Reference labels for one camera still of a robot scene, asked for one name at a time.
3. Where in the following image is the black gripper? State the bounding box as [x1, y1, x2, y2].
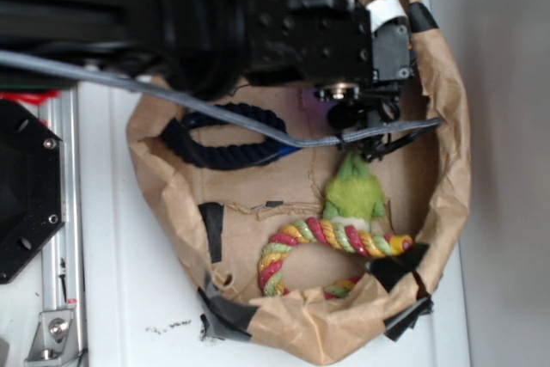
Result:
[248, 0, 415, 160]

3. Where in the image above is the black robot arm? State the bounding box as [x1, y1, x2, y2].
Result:
[1, 0, 419, 159]

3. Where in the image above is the green plush toy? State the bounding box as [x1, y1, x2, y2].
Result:
[323, 151, 386, 229]

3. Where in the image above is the brown paper bag basket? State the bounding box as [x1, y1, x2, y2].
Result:
[126, 0, 471, 365]

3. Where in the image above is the white plastic tray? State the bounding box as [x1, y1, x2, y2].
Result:
[73, 0, 472, 367]

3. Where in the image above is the grey braided cable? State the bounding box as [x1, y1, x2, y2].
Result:
[0, 49, 443, 148]

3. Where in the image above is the navy blue rope toy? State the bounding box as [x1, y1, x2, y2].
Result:
[160, 112, 299, 171]

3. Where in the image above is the multicolour twisted rope ring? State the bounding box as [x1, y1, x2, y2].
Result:
[257, 217, 414, 300]

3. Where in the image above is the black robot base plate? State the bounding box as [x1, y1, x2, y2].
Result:
[1, 100, 64, 284]

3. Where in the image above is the aluminium extrusion rail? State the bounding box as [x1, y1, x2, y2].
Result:
[38, 89, 88, 366]

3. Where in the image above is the metal corner bracket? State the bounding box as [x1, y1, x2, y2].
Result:
[24, 309, 81, 366]

